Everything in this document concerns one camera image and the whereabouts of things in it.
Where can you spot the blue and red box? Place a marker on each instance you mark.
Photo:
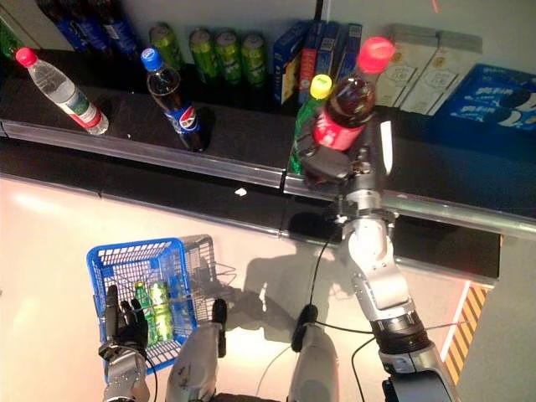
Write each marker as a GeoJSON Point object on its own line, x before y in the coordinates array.
{"type": "Point", "coordinates": [312, 54]}

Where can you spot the beige carton box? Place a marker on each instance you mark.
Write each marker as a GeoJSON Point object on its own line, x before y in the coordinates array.
{"type": "Point", "coordinates": [406, 79]}
{"type": "Point", "coordinates": [444, 71]}

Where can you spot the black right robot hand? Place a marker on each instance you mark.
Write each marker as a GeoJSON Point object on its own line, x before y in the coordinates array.
{"type": "Point", "coordinates": [326, 167]}

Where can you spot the yellow black hazard tape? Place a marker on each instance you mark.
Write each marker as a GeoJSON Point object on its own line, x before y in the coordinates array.
{"type": "Point", "coordinates": [465, 331]}

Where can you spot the blue plastic shopping basket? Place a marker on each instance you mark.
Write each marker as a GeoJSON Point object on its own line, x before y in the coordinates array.
{"type": "Point", "coordinates": [125, 253]}

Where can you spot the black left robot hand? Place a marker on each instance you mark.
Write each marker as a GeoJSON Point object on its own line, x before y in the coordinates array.
{"type": "Point", "coordinates": [130, 331]}

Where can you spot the black right robot foot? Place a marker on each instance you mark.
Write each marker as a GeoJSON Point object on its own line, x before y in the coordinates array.
{"type": "Point", "coordinates": [305, 322]}

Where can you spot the silver right robot leg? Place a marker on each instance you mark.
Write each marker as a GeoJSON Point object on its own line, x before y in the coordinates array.
{"type": "Point", "coordinates": [314, 368]}

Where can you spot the black left robot foot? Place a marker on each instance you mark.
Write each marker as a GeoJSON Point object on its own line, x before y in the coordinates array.
{"type": "Point", "coordinates": [220, 314]}

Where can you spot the clear plastic price rail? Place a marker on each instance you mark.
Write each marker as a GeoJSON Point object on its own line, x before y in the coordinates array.
{"type": "Point", "coordinates": [146, 156]}
{"type": "Point", "coordinates": [460, 218]}

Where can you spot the white paper scrap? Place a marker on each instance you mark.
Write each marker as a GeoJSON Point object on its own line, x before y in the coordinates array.
{"type": "Point", "coordinates": [240, 193]}

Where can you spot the silver robot leg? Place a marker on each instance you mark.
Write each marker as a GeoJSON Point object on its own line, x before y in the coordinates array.
{"type": "Point", "coordinates": [192, 364]}
{"type": "Point", "coordinates": [314, 368]}

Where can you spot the black shelf board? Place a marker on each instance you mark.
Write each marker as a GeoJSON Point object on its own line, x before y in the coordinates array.
{"type": "Point", "coordinates": [125, 117]}
{"type": "Point", "coordinates": [439, 167]}

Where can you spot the blue snack box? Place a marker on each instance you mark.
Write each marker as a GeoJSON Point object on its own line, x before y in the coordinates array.
{"type": "Point", "coordinates": [347, 46]}

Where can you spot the silver left robot leg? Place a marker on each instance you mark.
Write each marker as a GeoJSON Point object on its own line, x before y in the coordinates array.
{"type": "Point", "coordinates": [192, 364]}

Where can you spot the small water bottle red cap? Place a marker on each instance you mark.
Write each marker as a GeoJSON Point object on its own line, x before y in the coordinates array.
{"type": "Point", "coordinates": [63, 92]}

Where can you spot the black robot foot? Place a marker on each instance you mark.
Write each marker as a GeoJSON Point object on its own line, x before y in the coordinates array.
{"type": "Point", "coordinates": [220, 314]}
{"type": "Point", "coordinates": [305, 322]}

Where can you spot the green soda can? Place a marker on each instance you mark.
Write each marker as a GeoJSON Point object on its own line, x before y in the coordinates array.
{"type": "Point", "coordinates": [165, 42]}
{"type": "Point", "coordinates": [254, 58]}
{"type": "Point", "coordinates": [161, 310]}
{"type": "Point", "coordinates": [229, 56]}
{"type": "Point", "coordinates": [204, 54]}

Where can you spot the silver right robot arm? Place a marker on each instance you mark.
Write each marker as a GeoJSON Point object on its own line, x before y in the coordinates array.
{"type": "Point", "coordinates": [372, 251]}

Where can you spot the blue Oreo box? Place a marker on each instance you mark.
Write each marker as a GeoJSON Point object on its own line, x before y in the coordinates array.
{"type": "Point", "coordinates": [481, 109]}

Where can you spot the Coca-Cola bottle red cap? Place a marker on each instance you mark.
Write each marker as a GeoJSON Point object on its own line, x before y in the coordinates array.
{"type": "Point", "coordinates": [347, 104]}

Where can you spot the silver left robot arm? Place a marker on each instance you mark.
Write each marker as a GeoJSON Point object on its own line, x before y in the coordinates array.
{"type": "Point", "coordinates": [125, 377]}

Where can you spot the black base shelf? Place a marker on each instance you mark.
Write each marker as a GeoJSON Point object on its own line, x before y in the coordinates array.
{"type": "Point", "coordinates": [167, 184]}

